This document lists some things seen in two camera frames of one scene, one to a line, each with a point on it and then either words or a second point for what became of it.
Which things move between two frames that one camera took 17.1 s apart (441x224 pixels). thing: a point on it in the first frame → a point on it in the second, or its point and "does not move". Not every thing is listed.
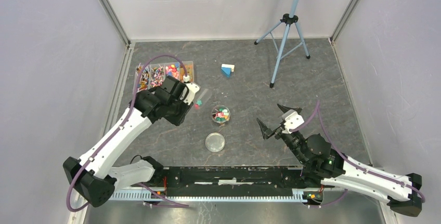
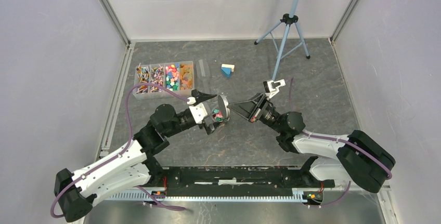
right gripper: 267,133 → 251,109
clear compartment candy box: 153,75 does not move
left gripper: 178,120 → 200,96
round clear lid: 215,142 → 224,105
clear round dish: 220,114 does not move
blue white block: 226,69 does not move
